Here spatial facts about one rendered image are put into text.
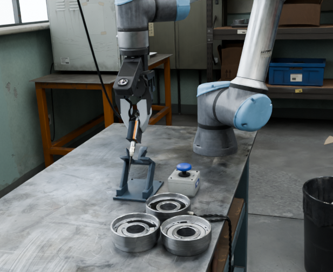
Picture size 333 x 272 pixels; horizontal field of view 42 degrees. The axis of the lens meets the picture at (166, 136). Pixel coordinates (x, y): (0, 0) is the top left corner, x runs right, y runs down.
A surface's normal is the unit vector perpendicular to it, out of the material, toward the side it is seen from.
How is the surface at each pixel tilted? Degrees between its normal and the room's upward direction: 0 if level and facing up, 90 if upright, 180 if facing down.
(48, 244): 0
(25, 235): 0
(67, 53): 90
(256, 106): 97
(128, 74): 32
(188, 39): 90
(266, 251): 0
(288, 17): 83
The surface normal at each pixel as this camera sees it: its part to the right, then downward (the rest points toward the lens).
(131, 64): -0.17, -0.65
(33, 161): 0.96, 0.05
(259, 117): 0.50, 0.36
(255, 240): -0.04, -0.95
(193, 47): -0.30, 0.30
